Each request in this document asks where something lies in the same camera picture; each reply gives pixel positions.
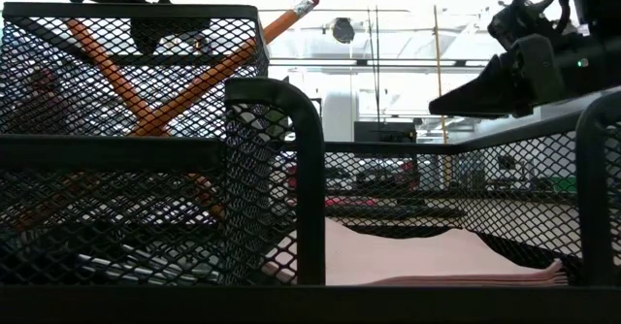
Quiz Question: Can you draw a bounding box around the yellow cable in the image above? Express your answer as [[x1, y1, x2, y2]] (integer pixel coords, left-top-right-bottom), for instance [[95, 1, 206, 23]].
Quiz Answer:
[[430, 0, 450, 189]]

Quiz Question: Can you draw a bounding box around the pink sticky note pad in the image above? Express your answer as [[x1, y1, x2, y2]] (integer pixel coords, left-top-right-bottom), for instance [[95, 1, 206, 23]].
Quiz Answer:
[[264, 216, 570, 287]]

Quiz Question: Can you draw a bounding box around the round dark ceiling fixture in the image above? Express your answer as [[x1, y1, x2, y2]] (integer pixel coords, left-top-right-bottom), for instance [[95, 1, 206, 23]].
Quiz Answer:
[[332, 16, 357, 45]]

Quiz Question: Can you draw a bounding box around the green background box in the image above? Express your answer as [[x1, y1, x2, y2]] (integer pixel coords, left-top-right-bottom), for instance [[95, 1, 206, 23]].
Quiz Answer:
[[552, 176, 578, 194]]

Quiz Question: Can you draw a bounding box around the distant black box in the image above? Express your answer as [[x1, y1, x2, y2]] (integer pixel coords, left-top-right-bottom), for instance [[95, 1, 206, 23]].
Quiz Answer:
[[353, 121, 417, 145]]

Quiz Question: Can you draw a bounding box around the black mesh desk organizer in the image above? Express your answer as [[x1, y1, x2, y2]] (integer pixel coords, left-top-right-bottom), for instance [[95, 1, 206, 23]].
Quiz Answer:
[[0, 1, 621, 324]]

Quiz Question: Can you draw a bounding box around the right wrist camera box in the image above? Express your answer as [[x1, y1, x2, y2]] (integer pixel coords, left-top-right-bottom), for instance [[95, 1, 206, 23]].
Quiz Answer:
[[487, 0, 544, 49]]

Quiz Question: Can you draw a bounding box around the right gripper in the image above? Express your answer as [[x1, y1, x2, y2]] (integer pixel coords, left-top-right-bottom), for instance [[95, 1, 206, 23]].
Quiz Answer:
[[428, 35, 591, 119]]

